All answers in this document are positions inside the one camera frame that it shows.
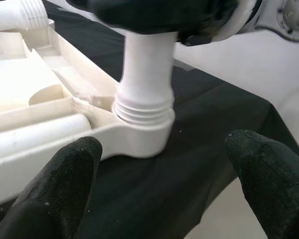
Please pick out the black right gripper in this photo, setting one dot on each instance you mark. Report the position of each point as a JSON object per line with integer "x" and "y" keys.
{"x": 204, "y": 20}

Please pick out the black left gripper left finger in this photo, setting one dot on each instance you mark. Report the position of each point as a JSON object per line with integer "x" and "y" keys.
{"x": 52, "y": 194}

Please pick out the white plastic table top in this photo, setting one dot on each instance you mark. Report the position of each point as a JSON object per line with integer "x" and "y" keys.
{"x": 139, "y": 142}

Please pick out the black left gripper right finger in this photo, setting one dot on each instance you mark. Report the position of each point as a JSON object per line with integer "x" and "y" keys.
{"x": 271, "y": 186}

